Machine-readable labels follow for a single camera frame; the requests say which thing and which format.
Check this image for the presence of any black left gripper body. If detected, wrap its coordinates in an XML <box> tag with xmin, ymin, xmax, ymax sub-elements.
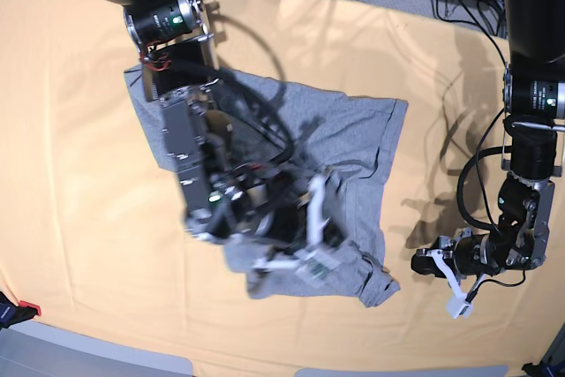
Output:
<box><xmin>438</xmin><ymin>230</ymin><xmax>502</xmax><ymax>280</ymax></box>

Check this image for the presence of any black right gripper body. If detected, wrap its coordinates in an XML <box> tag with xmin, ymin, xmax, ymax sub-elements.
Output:
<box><xmin>246</xmin><ymin>191</ymin><xmax>350</xmax><ymax>263</ymax></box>

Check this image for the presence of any grey t-shirt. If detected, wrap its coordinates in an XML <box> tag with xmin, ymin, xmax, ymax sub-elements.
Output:
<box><xmin>124</xmin><ymin>66</ymin><xmax>408</xmax><ymax>307</ymax></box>

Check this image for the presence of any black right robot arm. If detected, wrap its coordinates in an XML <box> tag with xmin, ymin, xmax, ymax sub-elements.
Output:
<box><xmin>107</xmin><ymin>0</ymin><xmax>345</xmax><ymax>261</ymax></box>

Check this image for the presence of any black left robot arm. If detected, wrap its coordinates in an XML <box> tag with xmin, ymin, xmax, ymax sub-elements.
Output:
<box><xmin>411</xmin><ymin>0</ymin><xmax>564</xmax><ymax>278</ymax></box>

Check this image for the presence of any yellow table cloth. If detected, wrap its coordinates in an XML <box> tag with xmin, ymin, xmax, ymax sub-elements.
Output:
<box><xmin>1</xmin><ymin>0</ymin><xmax>564</xmax><ymax>376</ymax></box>

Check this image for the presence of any red and black clamp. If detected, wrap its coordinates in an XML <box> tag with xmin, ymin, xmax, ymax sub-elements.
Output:
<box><xmin>0</xmin><ymin>293</ymin><xmax>41</xmax><ymax>329</ymax></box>

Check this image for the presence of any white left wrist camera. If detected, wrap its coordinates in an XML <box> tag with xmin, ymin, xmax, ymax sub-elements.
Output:
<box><xmin>445</xmin><ymin>296</ymin><xmax>472</xmax><ymax>319</ymax></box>

